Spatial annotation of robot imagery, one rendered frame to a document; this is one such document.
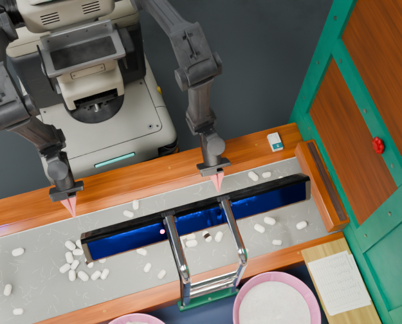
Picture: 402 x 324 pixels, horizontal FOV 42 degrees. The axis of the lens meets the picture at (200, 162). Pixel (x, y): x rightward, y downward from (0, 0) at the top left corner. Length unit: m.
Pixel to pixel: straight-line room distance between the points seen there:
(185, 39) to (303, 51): 1.87
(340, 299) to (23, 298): 0.97
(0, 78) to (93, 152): 1.24
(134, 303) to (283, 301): 0.46
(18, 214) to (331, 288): 1.02
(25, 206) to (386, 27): 1.21
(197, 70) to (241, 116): 1.54
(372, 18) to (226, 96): 1.60
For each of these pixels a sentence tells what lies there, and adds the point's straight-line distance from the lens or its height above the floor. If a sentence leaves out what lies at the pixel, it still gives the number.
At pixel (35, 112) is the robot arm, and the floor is 1.37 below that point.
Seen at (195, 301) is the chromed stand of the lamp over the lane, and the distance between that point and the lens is 1.69.
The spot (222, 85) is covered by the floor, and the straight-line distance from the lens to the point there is 2.84.
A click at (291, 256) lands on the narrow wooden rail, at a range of 1.70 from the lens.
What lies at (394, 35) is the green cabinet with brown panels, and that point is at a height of 1.47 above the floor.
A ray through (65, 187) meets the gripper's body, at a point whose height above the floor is 0.95.
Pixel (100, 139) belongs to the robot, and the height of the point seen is 0.28.
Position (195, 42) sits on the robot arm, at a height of 1.41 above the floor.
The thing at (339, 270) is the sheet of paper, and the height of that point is 0.78.
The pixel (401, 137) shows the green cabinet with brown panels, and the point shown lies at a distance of 1.31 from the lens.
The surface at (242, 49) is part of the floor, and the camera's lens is 2.99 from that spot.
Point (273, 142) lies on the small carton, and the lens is 1.81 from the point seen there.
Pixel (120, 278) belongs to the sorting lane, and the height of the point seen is 0.74.
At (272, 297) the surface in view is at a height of 0.74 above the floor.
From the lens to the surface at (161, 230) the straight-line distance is 1.35.
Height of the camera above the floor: 2.38
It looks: 65 degrees down
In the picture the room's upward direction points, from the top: 4 degrees clockwise
